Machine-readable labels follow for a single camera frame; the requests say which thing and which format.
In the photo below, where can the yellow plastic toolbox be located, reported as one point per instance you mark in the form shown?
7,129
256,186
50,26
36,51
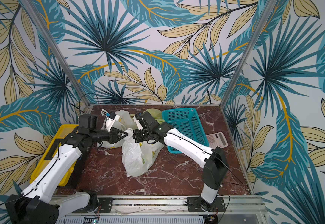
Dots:
70,180

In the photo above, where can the white lemon print bag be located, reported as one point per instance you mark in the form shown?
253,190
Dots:
122,121

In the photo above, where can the green avocado print plastic bag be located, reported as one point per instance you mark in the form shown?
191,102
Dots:
156,114

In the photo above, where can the white calculator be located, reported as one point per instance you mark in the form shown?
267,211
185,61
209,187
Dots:
217,140

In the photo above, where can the white lemon print plastic bags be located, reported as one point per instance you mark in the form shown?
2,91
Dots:
137,158

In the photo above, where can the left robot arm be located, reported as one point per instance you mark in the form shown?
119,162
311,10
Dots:
35,205

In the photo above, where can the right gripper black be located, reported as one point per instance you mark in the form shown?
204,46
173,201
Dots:
138,136

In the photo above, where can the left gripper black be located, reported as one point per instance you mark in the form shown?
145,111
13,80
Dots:
115,135

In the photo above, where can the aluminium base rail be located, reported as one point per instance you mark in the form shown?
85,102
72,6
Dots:
175,209

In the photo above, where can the left metal corner post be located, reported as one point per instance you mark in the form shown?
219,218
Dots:
44,30

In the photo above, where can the teal plastic basket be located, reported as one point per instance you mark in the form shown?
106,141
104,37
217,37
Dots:
186,121

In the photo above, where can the metal corner post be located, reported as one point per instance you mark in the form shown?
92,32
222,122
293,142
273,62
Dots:
249,48
44,30

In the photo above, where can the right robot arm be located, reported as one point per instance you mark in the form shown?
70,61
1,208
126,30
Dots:
213,161

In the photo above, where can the right metal corner post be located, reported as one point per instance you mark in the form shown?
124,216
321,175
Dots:
249,48

